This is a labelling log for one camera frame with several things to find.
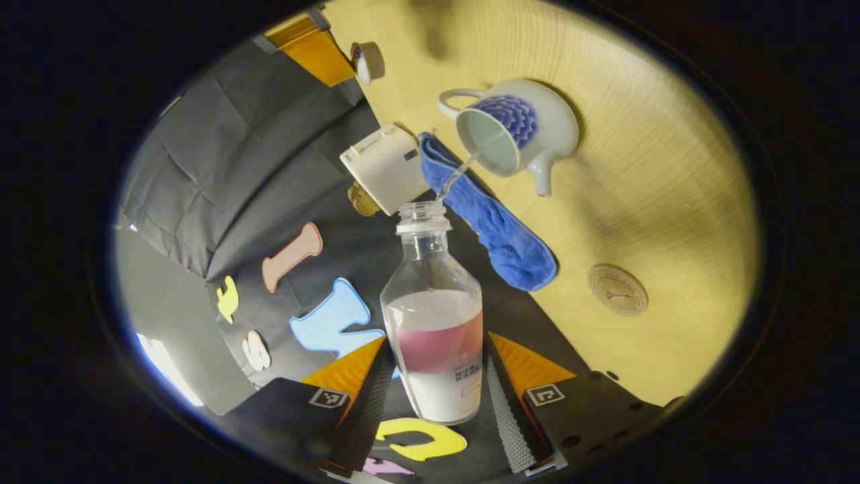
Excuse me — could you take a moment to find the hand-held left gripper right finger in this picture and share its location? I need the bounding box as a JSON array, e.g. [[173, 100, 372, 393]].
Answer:
[[481, 331, 673, 477]]

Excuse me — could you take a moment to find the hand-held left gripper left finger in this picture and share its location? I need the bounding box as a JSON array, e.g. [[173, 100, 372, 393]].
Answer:
[[218, 335, 398, 475]]

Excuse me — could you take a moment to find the white teacup lid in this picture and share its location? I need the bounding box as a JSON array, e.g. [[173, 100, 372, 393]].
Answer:
[[350, 42, 386, 86]]

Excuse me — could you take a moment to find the clear water bottle pink label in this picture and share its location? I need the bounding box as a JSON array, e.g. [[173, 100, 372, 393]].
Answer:
[[380, 200, 484, 426]]

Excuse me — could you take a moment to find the round wooden coaster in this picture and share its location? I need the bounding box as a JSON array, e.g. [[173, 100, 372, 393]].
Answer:
[[587, 264, 650, 318]]

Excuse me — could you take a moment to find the white teacup blue flower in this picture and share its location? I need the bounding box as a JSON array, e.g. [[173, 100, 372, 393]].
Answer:
[[438, 79, 580, 198]]

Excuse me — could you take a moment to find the white toaster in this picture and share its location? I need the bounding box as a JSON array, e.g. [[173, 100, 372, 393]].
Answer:
[[339, 124, 431, 216]]

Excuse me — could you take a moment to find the toasted bread slice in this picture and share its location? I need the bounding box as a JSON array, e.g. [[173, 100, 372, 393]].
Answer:
[[347, 181, 382, 217]]

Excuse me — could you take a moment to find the blue towel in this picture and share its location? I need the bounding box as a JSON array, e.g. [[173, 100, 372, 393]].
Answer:
[[418, 132, 558, 292]]

